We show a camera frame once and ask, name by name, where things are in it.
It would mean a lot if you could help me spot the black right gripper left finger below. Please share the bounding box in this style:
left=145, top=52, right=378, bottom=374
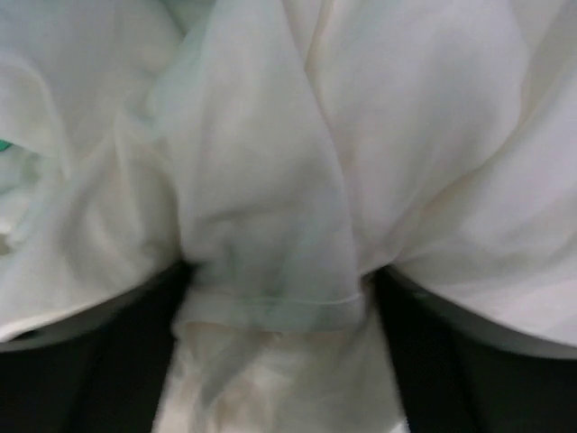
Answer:
left=1, top=263, right=194, bottom=432

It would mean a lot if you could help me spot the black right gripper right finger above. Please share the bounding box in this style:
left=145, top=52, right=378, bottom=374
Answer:
left=373, top=267, right=576, bottom=432

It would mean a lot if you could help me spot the white tank top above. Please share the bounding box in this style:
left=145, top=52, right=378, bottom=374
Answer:
left=1, top=1, right=576, bottom=432

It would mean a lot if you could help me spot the green shirt on hanger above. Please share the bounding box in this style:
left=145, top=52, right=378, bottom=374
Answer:
left=0, top=140, right=13, bottom=152

